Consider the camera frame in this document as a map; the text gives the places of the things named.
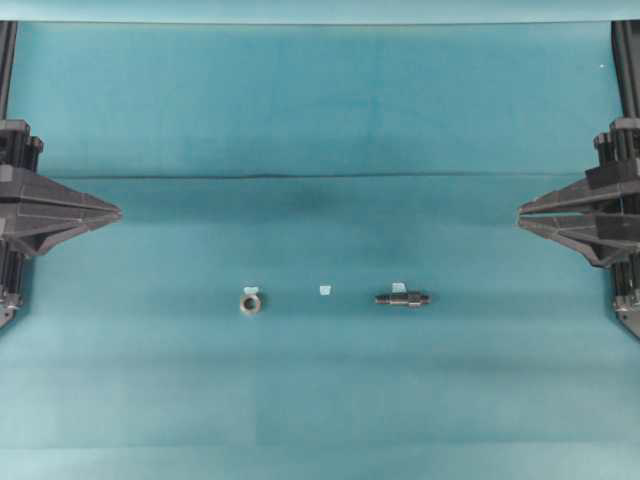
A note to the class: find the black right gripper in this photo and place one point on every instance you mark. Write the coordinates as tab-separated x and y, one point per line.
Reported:
604	240

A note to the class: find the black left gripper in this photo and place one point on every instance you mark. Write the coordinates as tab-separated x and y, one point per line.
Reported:
35	237

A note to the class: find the dark threaded metal shaft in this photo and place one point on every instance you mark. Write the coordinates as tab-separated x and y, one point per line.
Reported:
404	299

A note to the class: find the tape marker near shaft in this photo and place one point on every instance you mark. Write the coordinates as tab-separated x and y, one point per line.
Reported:
398	287

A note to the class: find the teal table cloth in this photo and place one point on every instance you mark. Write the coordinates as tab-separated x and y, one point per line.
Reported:
289	157

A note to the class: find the black right frame rail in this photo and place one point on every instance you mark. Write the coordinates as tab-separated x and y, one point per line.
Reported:
626	51

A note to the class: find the black frame rail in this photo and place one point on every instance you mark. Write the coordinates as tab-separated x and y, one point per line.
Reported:
626	51
8	35

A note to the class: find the black left frame rail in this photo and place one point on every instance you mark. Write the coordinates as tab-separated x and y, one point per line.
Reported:
8	35

